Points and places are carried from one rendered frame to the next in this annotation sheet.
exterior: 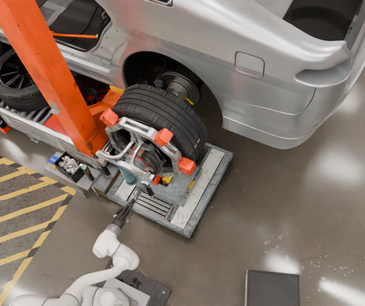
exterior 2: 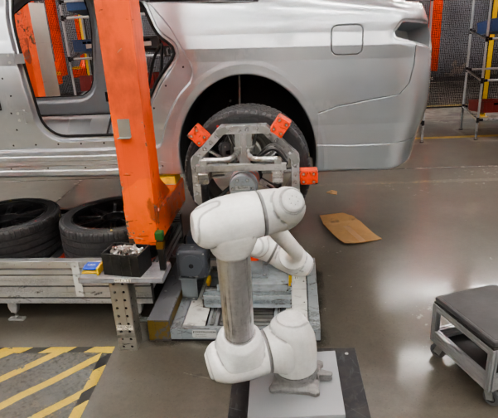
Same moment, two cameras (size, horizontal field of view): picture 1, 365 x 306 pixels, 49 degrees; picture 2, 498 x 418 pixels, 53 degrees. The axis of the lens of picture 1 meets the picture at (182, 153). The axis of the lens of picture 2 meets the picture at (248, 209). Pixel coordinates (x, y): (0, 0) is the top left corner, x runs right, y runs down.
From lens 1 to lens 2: 222 cm
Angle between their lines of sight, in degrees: 44
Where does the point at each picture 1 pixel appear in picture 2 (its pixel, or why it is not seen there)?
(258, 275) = (452, 296)
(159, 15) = (244, 16)
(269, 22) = not seen: outside the picture
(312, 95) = (413, 58)
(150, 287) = not seen: hidden behind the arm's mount
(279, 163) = (370, 260)
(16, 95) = (2, 232)
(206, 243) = (347, 339)
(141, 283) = not seen: hidden behind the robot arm
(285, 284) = (490, 293)
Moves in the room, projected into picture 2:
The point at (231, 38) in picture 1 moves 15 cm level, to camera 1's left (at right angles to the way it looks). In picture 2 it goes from (325, 12) to (302, 14)
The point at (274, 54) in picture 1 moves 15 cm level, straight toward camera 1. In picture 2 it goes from (372, 14) to (384, 13)
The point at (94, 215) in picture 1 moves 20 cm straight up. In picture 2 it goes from (159, 362) to (155, 328)
